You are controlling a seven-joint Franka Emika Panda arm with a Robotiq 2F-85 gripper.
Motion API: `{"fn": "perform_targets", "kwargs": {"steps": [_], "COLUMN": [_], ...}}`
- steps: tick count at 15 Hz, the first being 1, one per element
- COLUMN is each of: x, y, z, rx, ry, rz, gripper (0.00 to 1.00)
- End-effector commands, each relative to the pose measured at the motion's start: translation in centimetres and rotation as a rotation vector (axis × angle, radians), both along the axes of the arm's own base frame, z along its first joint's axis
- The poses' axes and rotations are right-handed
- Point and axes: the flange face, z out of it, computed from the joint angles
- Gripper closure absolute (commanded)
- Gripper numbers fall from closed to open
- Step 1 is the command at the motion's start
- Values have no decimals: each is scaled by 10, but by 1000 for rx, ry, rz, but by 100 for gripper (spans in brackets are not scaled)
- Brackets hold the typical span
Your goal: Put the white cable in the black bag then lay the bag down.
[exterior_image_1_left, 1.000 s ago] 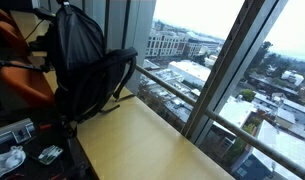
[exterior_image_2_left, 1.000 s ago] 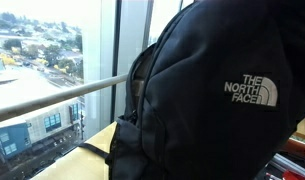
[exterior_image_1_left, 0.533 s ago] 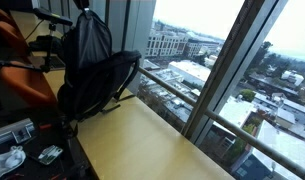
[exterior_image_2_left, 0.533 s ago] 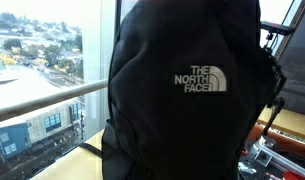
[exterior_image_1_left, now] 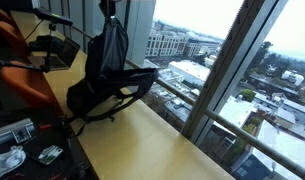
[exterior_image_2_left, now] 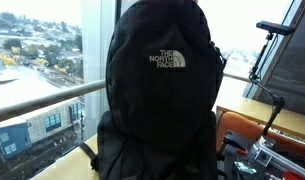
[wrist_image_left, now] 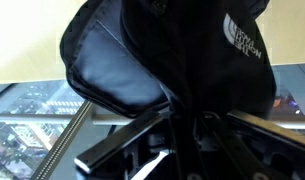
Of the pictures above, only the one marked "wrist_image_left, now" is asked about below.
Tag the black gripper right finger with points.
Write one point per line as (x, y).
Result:
(258, 150)

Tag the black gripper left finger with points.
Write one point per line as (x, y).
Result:
(118, 141)

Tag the black backpack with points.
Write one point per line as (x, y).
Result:
(192, 60)

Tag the metal window railing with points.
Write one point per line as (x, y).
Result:
(42, 118)

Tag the grey window frame post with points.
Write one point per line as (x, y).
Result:
(58, 146)

